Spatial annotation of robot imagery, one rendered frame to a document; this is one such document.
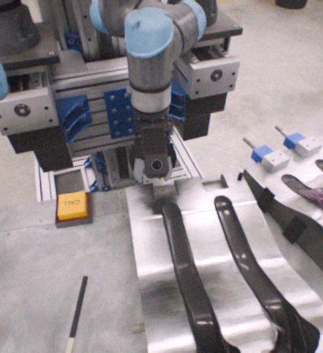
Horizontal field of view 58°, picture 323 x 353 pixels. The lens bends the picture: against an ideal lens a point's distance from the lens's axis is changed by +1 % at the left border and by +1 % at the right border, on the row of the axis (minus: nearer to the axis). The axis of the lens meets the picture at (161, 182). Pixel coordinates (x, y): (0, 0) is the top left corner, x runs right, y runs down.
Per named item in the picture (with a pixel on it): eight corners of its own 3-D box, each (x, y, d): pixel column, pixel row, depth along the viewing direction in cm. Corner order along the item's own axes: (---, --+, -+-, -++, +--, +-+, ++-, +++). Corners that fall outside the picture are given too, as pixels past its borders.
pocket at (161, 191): (151, 193, 66) (151, 182, 63) (174, 190, 67) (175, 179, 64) (155, 209, 63) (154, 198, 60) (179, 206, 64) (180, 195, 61)
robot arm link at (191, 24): (159, -10, 57) (126, 8, 51) (213, 1, 53) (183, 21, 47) (159, 33, 63) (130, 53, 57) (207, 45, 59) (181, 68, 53)
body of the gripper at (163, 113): (167, 134, 68) (168, 87, 59) (170, 160, 63) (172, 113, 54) (135, 135, 68) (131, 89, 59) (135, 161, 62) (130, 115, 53)
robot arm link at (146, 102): (172, 93, 50) (125, 94, 50) (172, 115, 54) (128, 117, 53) (169, 71, 55) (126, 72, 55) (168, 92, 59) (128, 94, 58)
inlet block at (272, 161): (234, 149, 79) (239, 133, 75) (249, 143, 81) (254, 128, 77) (267, 180, 72) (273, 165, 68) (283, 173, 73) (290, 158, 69)
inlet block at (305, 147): (265, 136, 83) (271, 120, 79) (279, 131, 84) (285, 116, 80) (300, 165, 75) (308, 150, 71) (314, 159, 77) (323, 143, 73)
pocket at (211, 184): (198, 186, 67) (199, 176, 65) (220, 183, 68) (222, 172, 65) (203, 202, 64) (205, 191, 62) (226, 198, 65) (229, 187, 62)
